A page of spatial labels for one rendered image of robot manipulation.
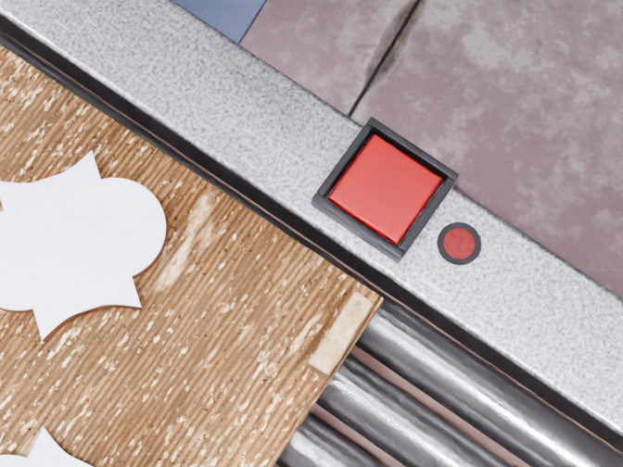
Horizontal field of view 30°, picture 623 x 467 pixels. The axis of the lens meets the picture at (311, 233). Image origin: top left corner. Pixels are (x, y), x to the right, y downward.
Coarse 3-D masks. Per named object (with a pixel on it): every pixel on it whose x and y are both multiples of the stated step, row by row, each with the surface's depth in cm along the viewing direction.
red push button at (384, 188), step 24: (384, 144) 83; (360, 168) 83; (384, 168) 83; (408, 168) 83; (336, 192) 82; (360, 192) 82; (384, 192) 82; (408, 192) 82; (432, 192) 82; (360, 216) 82; (384, 216) 82; (408, 216) 82
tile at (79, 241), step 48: (0, 192) 80; (48, 192) 80; (96, 192) 80; (144, 192) 80; (0, 240) 79; (48, 240) 79; (96, 240) 79; (144, 240) 79; (0, 288) 78; (48, 288) 78; (96, 288) 78; (48, 336) 78
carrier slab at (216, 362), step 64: (0, 64) 83; (0, 128) 82; (64, 128) 82; (192, 192) 81; (192, 256) 80; (256, 256) 80; (320, 256) 80; (0, 320) 78; (128, 320) 79; (192, 320) 79; (256, 320) 79; (320, 320) 79; (0, 384) 77; (64, 384) 77; (128, 384) 78; (192, 384) 78; (256, 384) 78; (320, 384) 78; (0, 448) 76; (64, 448) 76; (128, 448) 76; (192, 448) 77; (256, 448) 77
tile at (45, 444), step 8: (48, 432) 76; (40, 440) 75; (48, 440) 75; (56, 440) 76; (32, 448) 75; (40, 448) 75; (48, 448) 75; (56, 448) 75; (0, 456) 75; (8, 456) 75; (16, 456) 75; (32, 456) 75; (40, 456) 75; (48, 456) 75; (56, 456) 75; (64, 456) 75; (0, 464) 75; (8, 464) 75; (16, 464) 75; (24, 464) 75; (32, 464) 75; (40, 464) 75; (48, 464) 75; (56, 464) 75; (64, 464) 75; (72, 464) 75; (80, 464) 75; (88, 464) 75
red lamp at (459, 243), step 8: (456, 232) 83; (464, 232) 83; (448, 240) 83; (456, 240) 83; (464, 240) 83; (472, 240) 83; (448, 248) 83; (456, 248) 83; (464, 248) 83; (472, 248) 83; (456, 256) 83; (464, 256) 83
